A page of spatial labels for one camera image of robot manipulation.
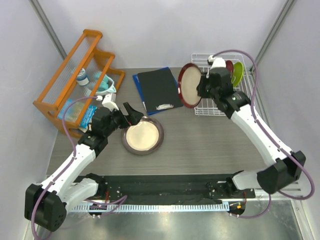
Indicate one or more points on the white wire dish rack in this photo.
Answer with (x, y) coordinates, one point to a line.
(241, 95)

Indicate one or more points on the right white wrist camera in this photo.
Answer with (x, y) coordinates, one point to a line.
(216, 62)

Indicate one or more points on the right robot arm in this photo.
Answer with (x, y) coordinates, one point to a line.
(283, 166)

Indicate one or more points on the black clipboard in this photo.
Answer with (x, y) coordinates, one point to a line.
(157, 90)

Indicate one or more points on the orange wooden shelf rack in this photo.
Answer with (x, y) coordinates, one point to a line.
(63, 86)

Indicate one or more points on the dark red small plate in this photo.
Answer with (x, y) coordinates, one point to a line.
(230, 66)

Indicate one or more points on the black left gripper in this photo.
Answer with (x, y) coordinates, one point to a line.
(133, 118)

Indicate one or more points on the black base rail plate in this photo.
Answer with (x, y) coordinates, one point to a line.
(179, 189)

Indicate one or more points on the green plate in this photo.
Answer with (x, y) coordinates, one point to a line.
(238, 72)

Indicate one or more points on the dark grey cream plate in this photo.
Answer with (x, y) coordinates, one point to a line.
(144, 138)

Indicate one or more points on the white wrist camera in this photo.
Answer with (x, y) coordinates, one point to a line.
(216, 62)
(108, 101)

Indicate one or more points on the red rimmed cream plate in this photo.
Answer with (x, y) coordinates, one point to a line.
(188, 81)

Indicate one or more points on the blue packet box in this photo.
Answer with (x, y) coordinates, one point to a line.
(74, 111)

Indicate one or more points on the teal tape dispenser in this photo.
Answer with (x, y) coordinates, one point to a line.
(106, 86)

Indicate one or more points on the blue folder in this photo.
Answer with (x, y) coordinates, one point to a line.
(136, 82)

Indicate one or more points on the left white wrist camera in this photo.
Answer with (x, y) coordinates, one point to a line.
(108, 101)

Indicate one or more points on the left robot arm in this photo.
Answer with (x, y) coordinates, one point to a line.
(48, 203)

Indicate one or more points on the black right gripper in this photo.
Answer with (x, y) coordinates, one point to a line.
(205, 79)

